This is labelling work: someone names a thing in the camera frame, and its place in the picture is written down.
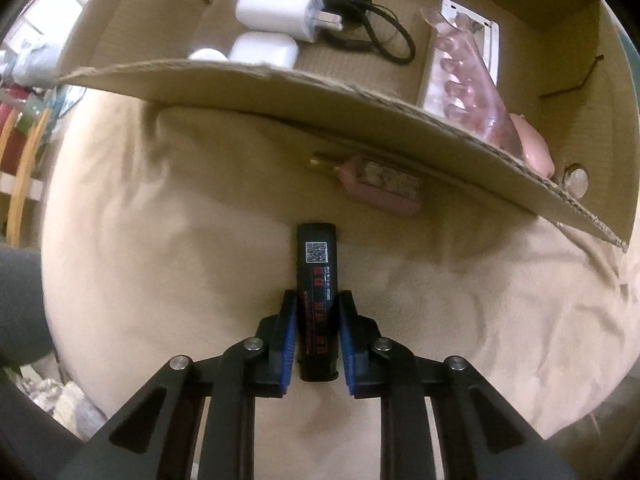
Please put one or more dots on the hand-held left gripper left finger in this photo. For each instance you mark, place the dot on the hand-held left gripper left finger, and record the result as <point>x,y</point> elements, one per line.
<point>287,340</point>

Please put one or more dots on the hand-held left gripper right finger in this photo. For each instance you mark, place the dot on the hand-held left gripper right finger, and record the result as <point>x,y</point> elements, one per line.
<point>350,350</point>

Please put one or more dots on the black stick with printed label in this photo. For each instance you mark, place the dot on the black stick with printed label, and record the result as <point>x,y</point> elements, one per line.
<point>317,260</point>

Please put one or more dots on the cardboard box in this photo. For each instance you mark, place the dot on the cardboard box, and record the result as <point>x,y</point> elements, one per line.
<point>350,105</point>

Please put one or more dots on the pink rounded object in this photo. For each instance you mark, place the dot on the pink rounded object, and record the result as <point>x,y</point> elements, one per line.
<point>537,147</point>

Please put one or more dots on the translucent pink hair claw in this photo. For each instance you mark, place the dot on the translucent pink hair claw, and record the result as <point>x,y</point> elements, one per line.
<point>470,75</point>

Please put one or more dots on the white charger plug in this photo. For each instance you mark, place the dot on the white charger plug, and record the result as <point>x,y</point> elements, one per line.
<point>280,12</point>

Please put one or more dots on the beige bed sheet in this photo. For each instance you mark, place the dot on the beige bed sheet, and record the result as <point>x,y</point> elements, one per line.
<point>175,260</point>

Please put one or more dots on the pink bottle with gold cap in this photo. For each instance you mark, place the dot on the pink bottle with gold cap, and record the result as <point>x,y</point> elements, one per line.
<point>380,187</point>

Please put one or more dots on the crumpled white cloth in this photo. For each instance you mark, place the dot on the crumpled white cloth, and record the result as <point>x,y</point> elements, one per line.
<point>65,400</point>

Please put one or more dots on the small round metal disc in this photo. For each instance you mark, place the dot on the small round metal disc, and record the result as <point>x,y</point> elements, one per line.
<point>576,180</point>

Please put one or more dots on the white earbuds case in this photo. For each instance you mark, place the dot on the white earbuds case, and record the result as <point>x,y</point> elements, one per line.
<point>262,49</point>

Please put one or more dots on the wooden chair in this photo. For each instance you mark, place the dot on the wooden chair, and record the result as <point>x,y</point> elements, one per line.
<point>27,170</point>

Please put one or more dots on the long white box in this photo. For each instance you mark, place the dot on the long white box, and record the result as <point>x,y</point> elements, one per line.
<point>492,35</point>

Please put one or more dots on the black bobby pin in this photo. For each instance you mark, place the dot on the black bobby pin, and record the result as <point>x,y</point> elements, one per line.
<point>575,82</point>

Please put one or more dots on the grey bag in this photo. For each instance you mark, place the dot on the grey bag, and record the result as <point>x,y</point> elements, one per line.
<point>30,62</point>

